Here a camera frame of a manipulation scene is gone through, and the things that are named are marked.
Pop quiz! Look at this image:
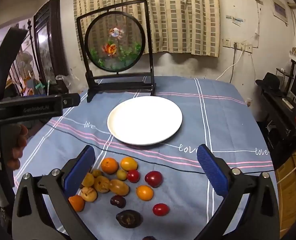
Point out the yellow-green tomato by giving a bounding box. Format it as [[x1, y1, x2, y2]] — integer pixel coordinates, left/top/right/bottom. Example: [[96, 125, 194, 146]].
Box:
[[109, 179, 129, 196]]

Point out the paper wall label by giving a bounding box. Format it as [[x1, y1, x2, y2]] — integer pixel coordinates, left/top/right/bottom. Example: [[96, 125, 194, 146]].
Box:
[[226, 15, 246, 27]]

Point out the white power cable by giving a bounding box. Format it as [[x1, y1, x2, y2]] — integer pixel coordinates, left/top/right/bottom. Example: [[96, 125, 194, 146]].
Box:
[[215, 45, 246, 82]]

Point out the black TV stand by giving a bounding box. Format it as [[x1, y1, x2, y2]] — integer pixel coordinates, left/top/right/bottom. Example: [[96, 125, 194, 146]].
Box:
[[259, 90, 296, 167]]

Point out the beige checked curtain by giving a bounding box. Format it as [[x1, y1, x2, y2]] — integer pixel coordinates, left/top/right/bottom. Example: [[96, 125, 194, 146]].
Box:
[[73, 0, 220, 58]]

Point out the spotted yellow loquat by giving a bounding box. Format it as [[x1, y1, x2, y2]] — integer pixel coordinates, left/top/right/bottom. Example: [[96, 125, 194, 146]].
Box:
[[80, 187, 98, 202], [81, 172, 95, 188], [94, 176, 111, 193]]

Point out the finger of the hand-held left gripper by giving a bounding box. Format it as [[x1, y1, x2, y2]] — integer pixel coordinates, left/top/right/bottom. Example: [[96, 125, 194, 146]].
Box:
[[62, 93, 81, 108]]

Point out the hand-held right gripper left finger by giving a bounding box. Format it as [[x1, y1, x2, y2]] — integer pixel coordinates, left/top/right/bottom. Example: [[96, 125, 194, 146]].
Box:
[[12, 145, 96, 240]]

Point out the goldfish screen on black stand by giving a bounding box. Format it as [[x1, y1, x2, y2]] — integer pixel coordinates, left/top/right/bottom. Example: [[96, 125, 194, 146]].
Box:
[[76, 0, 157, 103]]

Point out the white wall socket row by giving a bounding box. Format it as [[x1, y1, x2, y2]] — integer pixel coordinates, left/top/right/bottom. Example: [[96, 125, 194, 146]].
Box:
[[233, 42, 253, 53]]

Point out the white plate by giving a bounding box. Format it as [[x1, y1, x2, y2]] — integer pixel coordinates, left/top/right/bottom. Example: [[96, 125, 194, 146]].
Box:
[[107, 96, 183, 146]]

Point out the orange tomato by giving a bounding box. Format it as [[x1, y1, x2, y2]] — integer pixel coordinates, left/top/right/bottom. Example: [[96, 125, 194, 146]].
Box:
[[136, 185, 154, 201], [120, 157, 138, 172]]

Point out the black hat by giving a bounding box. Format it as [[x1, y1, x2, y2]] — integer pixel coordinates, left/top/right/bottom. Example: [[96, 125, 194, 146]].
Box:
[[255, 72, 284, 97]]

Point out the white remote control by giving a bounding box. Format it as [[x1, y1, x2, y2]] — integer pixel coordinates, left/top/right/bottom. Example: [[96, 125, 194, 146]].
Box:
[[282, 97, 295, 109]]

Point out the white electric fan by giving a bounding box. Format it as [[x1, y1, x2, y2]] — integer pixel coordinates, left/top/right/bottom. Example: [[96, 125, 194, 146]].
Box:
[[19, 52, 34, 80]]

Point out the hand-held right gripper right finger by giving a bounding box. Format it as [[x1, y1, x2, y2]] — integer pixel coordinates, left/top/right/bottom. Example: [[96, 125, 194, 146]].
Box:
[[197, 144, 280, 240]]

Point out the red cherry tomato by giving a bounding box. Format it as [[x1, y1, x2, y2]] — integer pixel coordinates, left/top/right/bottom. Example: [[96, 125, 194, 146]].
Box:
[[127, 169, 140, 183], [152, 203, 170, 217]]

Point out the mandarin orange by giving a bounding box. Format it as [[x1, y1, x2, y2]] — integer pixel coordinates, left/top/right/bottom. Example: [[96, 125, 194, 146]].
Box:
[[68, 194, 85, 212], [101, 157, 119, 175]]

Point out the person's left hand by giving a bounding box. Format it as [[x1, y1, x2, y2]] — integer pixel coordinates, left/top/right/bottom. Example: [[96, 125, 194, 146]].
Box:
[[8, 124, 28, 170]]

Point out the clear plastic bag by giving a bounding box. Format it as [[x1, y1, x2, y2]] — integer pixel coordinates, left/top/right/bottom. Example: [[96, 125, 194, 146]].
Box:
[[55, 74, 87, 94]]

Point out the blue striped tablecloth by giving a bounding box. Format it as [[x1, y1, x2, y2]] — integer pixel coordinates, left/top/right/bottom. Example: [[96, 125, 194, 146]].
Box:
[[13, 76, 280, 240]]

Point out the dark red plum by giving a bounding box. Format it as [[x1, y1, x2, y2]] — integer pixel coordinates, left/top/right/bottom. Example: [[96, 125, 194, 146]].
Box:
[[110, 195, 126, 208]]

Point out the dark wooden framed picture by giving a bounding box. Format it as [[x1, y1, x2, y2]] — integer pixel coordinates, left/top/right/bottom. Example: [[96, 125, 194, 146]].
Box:
[[33, 0, 69, 90]]

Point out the white wall box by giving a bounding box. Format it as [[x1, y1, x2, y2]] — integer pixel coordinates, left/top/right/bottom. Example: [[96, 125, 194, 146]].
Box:
[[271, 0, 289, 25]]

